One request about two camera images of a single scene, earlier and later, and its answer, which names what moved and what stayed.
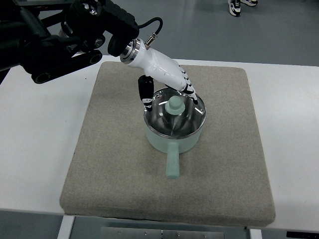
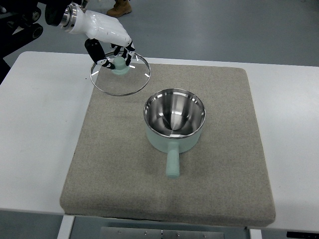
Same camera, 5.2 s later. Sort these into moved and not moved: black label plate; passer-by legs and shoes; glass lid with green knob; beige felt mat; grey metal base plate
Moved: glass lid with green knob; passer-by legs and shoes
Not moved: black label plate; beige felt mat; grey metal base plate
